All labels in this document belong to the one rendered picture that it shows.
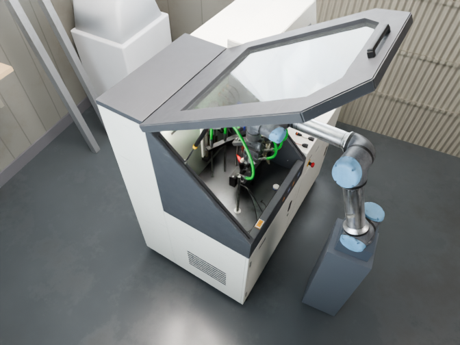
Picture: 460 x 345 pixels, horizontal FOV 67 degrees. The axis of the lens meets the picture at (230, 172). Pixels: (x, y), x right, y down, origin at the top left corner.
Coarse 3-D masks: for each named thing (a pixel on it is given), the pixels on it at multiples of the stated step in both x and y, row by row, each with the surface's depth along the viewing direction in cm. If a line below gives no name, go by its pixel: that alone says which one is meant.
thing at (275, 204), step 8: (296, 160) 212; (296, 168) 208; (288, 176) 204; (296, 176) 211; (288, 184) 200; (280, 192) 197; (288, 192) 210; (272, 200) 193; (280, 200) 196; (272, 208) 190; (280, 208) 208; (264, 216) 186; (272, 216) 197; (264, 224) 184; (256, 232) 180; (264, 232) 195; (256, 240) 183
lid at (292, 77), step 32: (288, 32) 164; (320, 32) 149; (352, 32) 134; (384, 32) 111; (224, 64) 168; (256, 64) 153; (288, 64) 136; (320, 64) 123; (352, 64) 108; (384, 64) 102; (192, 96) 151; (224, 96) 140; (256, 96) 126; (288, 96) 114; (320, 96) 101; (352, 96) 98; (160, 128) 143; (192, 128) 131
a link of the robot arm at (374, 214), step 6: (366, 204) 171; (372, 204) 172; (366, 210) 168; (372, 210) 169; (378, 210) 169; (366, 216) 167; (372, 216) 166; (378, 216) 166; (372, 222) 166; (378, 222) 168
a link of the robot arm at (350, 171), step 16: (352, 160) 137; (368, 160) 140; (336, 176) 142; (352, 176) 137; (352, 192) 146; (352, 208) 151; (352, 224) 158; (368, 224) 161; (352, 240) 160; (368, 240) 164
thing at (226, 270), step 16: (176, 224) 209; (176, 240) 228; (192, 240) 213; (208, 240) 200; (176, 256) 250; (192, 256) 231; (208, 256) 216; (224, 256) 203; (240, 256) 191; (192, 272) 255; (208, 272) 236; (224, 272) 220; (240, 272) 206; (224, 288) 241; (240, 288) 224
